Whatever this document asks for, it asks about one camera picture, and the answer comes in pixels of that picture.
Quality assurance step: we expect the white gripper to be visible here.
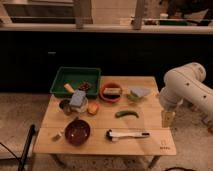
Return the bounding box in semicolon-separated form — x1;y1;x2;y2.
159;96;177;127

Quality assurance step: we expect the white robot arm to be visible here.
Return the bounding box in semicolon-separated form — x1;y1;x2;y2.
158;62;213;127

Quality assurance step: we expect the orange bowl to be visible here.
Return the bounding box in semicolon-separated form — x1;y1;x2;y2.
99;83;122;103

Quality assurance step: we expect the tan block in bowl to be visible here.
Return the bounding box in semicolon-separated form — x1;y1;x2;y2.
103;88;121;95

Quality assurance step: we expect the dark purple bowl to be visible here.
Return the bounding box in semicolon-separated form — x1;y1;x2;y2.
65;119;90;146

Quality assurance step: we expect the grey cloth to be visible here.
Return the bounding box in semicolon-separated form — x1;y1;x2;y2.
130;87;150;98

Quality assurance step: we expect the wooden folding table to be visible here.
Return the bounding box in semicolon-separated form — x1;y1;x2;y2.
33;76;176;160

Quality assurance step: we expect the orange fruit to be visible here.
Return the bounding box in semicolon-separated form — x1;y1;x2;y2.
87;102;99;115

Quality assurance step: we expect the dark berries cluster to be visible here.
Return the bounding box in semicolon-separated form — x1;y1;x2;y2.
78;82;91;91

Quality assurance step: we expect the dark round cup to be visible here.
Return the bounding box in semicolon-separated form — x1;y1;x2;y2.
59;99;71;116

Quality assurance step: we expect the green plastic tray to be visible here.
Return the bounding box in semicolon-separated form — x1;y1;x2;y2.
50;67;101;99

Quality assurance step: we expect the yellow banana toy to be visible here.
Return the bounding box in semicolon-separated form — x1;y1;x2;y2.
64;83;75;93

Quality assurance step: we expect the small wooden block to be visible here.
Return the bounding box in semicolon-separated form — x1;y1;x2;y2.
52;132;63;141

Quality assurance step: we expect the black pole stand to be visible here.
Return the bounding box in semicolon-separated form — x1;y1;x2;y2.
18;124;36;171

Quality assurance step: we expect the white black handled tool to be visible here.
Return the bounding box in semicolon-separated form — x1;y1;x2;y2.
106;130;150;141

